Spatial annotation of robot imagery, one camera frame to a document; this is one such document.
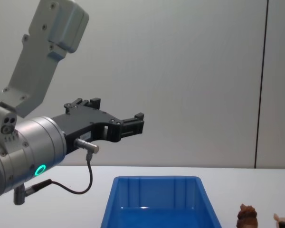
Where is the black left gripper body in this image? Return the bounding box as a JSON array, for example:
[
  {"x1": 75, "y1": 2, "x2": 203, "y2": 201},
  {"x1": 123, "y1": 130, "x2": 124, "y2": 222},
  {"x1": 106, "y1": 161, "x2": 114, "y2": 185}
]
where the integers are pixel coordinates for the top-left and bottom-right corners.
[{"x1": 51, "y1": 108, "x2": 123, "y2": 156}]

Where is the blue plastic bin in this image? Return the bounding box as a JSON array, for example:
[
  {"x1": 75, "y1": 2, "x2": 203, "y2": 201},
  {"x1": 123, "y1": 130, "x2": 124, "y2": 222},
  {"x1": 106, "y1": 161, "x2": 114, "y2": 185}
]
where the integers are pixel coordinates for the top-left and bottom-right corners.
[{"x1": 100, "y1": 175, "x2": 223, "y2": 228}]

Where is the brown toy animal figure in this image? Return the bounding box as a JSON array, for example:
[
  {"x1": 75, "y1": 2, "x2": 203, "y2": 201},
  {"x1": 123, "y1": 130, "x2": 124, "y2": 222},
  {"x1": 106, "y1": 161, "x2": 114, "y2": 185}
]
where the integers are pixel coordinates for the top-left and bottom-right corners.
[{"x1": 236, "y1": 203, "x2": 258, "y2": 228}]

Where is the tan toy animal figure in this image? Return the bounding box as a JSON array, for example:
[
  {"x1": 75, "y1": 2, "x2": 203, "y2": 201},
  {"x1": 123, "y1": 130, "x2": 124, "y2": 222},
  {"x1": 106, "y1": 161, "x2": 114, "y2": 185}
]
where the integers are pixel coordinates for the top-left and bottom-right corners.
[{"x1": 273, "y1": 212, "x2": 285, "y2": 228}]

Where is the thin dark gripper cable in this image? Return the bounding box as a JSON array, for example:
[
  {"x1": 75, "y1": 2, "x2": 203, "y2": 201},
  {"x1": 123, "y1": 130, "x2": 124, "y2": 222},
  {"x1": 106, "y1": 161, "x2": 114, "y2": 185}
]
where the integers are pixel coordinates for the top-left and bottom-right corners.
[{"x1": 13, "y1": 138, "x2": 100, "y2": 205}]

